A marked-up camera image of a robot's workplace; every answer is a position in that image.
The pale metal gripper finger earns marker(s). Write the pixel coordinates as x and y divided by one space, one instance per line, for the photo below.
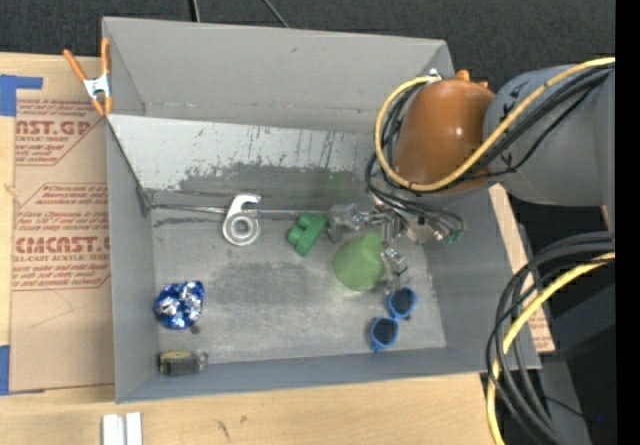
396 263
343 217

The light green cup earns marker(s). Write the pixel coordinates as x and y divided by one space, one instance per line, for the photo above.
357 263

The dark green toy brick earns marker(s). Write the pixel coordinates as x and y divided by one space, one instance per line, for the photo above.
305 233

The blue sunglasses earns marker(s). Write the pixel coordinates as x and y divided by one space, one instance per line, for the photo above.
385 330

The grey metal bin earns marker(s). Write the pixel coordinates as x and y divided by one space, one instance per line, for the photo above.
280 293

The blue and silver foil ball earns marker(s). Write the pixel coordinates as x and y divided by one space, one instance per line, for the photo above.
179 305

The yellow and black tape measure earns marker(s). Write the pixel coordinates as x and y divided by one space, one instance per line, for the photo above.
180 363

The brown cardboard board, red print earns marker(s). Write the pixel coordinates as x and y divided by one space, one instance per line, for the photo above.
55 213

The black cylinder on white bracket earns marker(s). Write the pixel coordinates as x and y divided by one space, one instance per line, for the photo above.
425 232

